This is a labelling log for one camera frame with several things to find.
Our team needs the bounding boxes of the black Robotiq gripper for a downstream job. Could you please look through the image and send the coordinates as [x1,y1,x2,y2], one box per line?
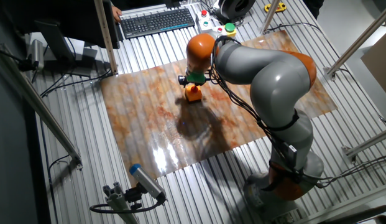
[178,73,213,89]

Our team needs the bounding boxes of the orange box with red button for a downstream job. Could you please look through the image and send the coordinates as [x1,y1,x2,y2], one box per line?
[184,83,203,103]

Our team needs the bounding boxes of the operator bare hand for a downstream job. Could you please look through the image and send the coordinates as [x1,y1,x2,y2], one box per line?
[111,5,122,24]

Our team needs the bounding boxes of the grey box red green buttons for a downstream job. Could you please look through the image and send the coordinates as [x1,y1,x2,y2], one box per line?
[195,9,214,34]

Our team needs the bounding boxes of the marble pattern plastic mat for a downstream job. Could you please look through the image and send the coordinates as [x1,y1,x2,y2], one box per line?
[100,29,339,187]

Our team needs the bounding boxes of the black computer keyboard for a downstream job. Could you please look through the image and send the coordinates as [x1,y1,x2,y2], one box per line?
[119,7,196,40]

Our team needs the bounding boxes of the black round device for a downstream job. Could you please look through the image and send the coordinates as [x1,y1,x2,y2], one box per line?
[211,0,257,22]

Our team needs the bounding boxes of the yellow black tool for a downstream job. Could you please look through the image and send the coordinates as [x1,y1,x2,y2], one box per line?
[264,2,287,13]

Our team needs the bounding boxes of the black computer monitor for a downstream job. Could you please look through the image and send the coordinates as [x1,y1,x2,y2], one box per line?
[1,0,121,78]

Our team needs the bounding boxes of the person in dark clothes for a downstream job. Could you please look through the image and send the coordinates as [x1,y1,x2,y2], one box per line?
[303,0,324,19]

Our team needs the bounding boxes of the long diagonal aluminium bar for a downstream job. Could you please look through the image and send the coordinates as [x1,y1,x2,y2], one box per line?
[0,43,84,170]

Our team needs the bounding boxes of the brown cardboard panel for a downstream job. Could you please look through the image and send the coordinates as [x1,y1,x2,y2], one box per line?
[360,37,386,100]

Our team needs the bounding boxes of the long aluminium edge bar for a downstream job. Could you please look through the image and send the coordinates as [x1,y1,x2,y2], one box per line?
[292,183,386,224]

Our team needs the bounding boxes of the black cable bundle on arm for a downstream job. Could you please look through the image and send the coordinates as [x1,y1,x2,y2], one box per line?
[208,35,305,175]

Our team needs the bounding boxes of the beige upright frame bar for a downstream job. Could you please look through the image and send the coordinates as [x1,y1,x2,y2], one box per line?
[93,0,119,77]

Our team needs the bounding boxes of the black monitor cables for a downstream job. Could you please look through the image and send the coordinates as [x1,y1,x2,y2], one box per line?
[40,68,113,98]

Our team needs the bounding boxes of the silver camera with blue cap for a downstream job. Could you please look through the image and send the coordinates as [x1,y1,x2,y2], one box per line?
[129,163,167,203]

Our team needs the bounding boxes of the aluminium profile camera stand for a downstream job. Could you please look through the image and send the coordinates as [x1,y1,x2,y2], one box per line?
[102,182,140,224]

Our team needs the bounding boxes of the black camera cable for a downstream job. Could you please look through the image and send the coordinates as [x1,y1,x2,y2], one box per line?
[89,198,165,214]

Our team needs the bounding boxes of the silver camera on bracket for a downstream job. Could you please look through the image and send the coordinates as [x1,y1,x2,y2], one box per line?
[30,39,45,71]

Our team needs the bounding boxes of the slanted aluminium frame post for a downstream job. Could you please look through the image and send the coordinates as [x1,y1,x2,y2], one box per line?
[324,2,386,82]

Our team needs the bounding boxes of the black cables from robot base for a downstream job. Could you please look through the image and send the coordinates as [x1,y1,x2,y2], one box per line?
[316,154,386,189]

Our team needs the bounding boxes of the thin black floor cable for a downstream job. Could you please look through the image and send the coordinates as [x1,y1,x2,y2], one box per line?
[48,154,71,224]

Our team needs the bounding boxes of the aluminium frame bar with bracket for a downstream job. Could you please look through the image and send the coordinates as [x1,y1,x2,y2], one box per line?
[341,127,386,164]

